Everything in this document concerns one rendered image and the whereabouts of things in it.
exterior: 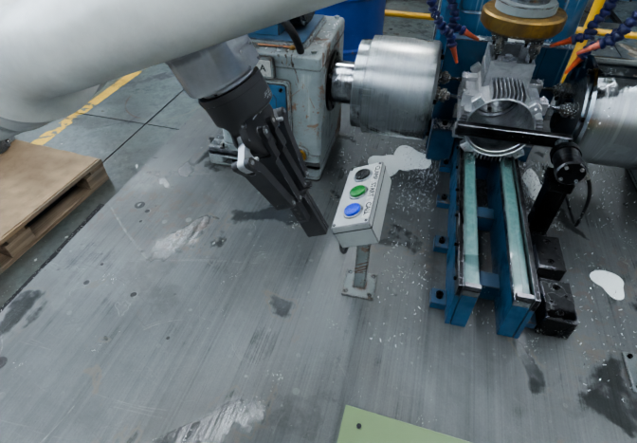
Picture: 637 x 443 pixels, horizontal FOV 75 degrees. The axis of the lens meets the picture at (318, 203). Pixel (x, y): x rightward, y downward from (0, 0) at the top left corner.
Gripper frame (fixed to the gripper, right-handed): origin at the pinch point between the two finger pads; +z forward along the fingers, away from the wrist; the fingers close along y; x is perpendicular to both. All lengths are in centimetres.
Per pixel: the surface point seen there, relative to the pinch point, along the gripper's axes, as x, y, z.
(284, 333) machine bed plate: 21.0, 1.5, 29.6
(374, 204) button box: -3.5, 13.5, 10.9
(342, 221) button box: 1.5, 9.7, 10.3
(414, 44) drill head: -8, 62, 4
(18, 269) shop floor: 191, 45, 35
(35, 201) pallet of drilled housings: 193, 76, 18
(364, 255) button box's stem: 4.4, 15.6, 24.9
